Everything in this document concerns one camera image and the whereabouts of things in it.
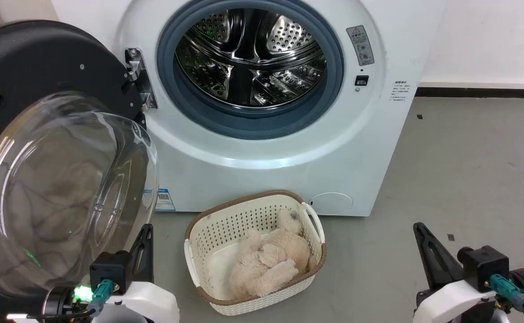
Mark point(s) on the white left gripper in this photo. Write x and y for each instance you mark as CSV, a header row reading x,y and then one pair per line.
x,y
147,305

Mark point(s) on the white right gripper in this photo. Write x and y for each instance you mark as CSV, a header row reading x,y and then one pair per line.
x,y
454,305

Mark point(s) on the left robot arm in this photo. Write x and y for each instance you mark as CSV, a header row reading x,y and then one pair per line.
x,y
58,303

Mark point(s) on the white front-load washing machine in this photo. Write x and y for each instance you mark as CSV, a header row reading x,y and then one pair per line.
x,y
262,179

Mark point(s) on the black round glass washer door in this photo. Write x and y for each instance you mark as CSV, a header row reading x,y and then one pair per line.
x,y
42,134

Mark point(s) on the metal door hinge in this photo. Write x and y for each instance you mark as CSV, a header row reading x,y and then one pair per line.
x,y
138,74

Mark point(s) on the black door latch slot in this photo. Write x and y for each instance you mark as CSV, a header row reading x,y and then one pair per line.
x,y
361,80

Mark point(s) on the blue and white energy label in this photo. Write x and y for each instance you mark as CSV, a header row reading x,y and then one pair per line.
x,y
164,200

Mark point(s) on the white plastic laundry basket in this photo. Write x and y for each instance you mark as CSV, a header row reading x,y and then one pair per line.
x,y
208,237

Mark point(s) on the round white filter cover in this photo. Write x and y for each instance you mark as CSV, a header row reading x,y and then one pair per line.
x,y
331,202

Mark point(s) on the beige plush toy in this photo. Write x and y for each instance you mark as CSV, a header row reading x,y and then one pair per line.
x,y
270,260

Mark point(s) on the small white text label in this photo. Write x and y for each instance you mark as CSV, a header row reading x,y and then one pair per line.
x,y
399,91

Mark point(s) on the stainless steel perforated drum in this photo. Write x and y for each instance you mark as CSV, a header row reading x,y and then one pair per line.
x,y
253,58

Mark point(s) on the grey warning sticker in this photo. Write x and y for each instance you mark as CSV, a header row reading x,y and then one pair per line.
x,y
360,45

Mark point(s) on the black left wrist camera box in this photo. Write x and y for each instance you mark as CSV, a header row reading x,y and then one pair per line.
x,y
109,271

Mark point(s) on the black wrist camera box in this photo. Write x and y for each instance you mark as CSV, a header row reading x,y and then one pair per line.
x,y
483,267
109,271

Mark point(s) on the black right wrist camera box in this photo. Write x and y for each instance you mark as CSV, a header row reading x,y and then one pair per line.
x,y
483,267

